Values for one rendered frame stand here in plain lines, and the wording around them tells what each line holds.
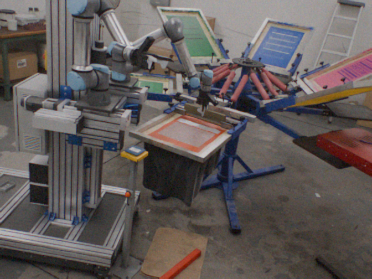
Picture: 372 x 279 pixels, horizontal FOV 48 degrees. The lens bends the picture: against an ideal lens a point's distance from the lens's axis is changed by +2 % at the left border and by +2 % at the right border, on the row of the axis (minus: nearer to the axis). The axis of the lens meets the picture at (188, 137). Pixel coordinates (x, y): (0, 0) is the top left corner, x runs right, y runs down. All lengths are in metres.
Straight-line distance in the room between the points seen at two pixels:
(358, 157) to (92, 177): 1.84
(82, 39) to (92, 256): 1.47
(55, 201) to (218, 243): 1.35
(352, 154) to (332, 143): 0.17
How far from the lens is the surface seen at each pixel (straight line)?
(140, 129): 2.93
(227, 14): 7.49
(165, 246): 3.40
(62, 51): 2.74
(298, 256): 3.68
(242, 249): 3.55
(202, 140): 2.95
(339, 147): 2.99
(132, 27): 8.48
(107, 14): 2.39
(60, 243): 3.08
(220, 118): 3.17
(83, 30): 2.35
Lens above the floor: 2.18
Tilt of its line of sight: 25 degrees down
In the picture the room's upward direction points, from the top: 8 degrees clockwise
